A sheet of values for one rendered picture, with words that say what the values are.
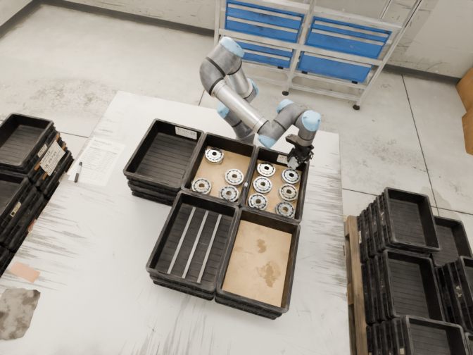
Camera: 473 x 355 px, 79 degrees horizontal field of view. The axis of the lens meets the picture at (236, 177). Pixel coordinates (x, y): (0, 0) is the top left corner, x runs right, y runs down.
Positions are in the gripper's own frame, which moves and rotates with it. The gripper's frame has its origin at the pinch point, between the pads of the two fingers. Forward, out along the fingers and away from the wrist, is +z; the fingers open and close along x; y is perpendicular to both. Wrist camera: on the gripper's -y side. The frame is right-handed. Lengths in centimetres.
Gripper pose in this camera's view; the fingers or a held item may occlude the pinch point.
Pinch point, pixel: (293, 162)
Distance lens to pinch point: 148.4
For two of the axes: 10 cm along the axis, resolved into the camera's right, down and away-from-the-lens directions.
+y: 5.0, 7.5, -4.4
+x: 8.7, -4.2, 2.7
